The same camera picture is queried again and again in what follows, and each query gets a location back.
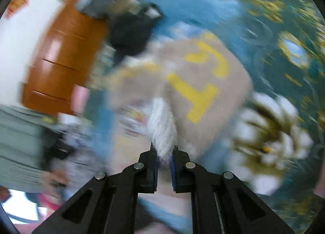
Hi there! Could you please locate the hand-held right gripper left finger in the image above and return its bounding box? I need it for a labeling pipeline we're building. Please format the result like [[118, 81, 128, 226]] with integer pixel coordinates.
[[32, 142, 159, 234]]

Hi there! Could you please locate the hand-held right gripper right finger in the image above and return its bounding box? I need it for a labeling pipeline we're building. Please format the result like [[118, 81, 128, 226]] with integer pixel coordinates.
[[171, 147, 295, 234]]

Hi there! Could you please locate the beige sweater with yellow numbers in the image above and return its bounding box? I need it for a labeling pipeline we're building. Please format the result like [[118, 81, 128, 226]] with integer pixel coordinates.
[[106, 32, 253, 165]]

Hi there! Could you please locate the orange wooden cabinet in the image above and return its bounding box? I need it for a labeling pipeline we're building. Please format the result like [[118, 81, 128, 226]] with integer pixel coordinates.
[[21, 0, 112, 116]]

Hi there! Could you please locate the teal floral printed blanket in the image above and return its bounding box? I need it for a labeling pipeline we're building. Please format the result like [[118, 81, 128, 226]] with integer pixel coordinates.
[[61, 0, 325, 232]]

